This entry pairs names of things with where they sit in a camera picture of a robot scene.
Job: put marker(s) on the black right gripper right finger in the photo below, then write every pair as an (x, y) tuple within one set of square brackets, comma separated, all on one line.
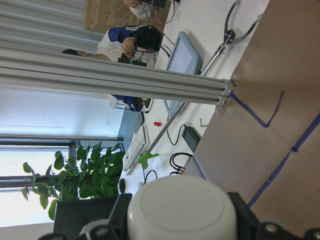
[(247, 224)]

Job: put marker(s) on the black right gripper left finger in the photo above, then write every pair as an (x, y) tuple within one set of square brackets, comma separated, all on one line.
[(114, 227)]

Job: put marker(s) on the white plastic cup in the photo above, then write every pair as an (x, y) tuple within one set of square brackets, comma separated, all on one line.
[(181, 208)]

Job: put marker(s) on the black monitor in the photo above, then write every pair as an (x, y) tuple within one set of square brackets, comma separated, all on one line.
[(72, 216)]

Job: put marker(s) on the green potted plant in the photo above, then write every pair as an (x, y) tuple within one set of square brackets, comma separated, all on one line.
[(94, 172)]

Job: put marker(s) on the white keyboard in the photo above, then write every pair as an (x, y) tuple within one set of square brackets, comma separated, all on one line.
[(138, 146)]

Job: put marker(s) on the black power adapter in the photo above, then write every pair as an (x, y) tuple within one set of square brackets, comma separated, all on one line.
[(191, 137)]

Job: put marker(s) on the small red object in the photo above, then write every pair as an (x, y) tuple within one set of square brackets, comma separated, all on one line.
[(157, 123)]

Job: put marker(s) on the teach pendant tablet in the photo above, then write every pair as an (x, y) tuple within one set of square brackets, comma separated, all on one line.
[(184, 58)]

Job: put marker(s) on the seated person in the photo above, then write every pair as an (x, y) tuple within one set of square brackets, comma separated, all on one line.
[(132, 44)]

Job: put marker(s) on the aluminium frame post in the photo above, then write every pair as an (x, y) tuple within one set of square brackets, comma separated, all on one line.
[(63, 72)]

